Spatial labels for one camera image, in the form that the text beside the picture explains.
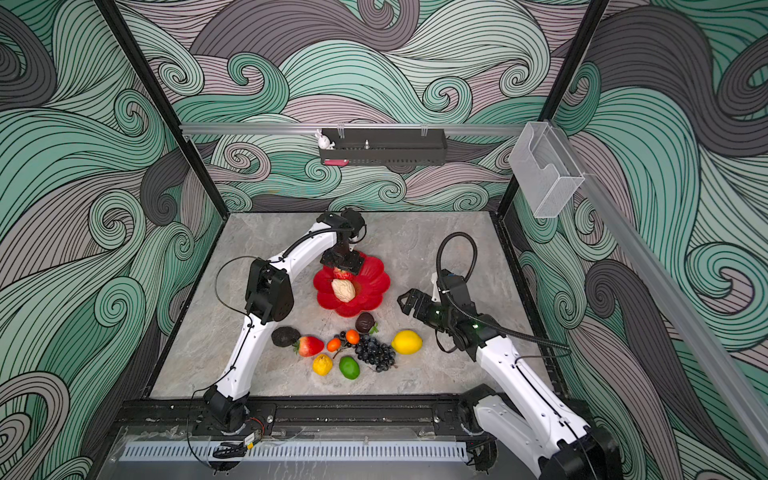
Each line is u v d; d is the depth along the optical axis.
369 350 0.81
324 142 0.86
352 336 0.81
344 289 0.92
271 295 0.61
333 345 0.83
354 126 0.95
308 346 0.82
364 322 0.86
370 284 0.98
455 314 0.59
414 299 0.70
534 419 0.42
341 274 0.95
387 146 0.94
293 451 0.70
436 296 0.70
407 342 0.83
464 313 0.56
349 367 0.78
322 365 0.78
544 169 0.78
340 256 0.86
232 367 0.63
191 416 0.71
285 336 0.83
